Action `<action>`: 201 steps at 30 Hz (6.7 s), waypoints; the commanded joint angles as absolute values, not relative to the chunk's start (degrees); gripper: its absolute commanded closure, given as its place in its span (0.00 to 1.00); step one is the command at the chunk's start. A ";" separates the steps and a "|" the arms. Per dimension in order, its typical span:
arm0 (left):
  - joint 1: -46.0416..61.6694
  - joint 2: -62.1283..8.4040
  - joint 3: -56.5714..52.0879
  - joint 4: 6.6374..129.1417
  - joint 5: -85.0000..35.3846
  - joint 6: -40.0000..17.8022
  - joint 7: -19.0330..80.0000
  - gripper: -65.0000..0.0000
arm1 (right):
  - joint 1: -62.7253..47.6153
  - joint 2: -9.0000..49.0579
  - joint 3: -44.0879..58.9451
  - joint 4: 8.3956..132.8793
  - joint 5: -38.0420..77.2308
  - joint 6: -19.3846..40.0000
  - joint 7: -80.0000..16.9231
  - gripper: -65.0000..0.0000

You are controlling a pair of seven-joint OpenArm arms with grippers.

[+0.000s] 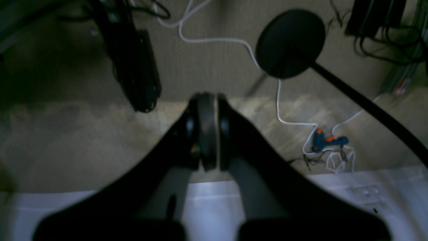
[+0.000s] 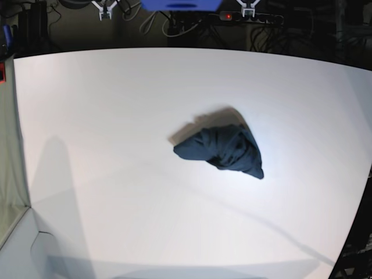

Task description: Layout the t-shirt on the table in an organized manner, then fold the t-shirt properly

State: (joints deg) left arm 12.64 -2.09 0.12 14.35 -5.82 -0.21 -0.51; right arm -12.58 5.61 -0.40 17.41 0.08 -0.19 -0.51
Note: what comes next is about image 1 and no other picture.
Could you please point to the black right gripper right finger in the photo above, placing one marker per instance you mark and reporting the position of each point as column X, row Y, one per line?
column 281, row 204

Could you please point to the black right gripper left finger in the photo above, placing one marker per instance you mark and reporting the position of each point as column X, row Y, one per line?
column 112, row 214

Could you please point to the blue orange glue gun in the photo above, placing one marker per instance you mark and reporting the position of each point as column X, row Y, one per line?
column 319, row 141

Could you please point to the black round lamp base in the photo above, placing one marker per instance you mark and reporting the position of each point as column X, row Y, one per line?
column 291, row 43

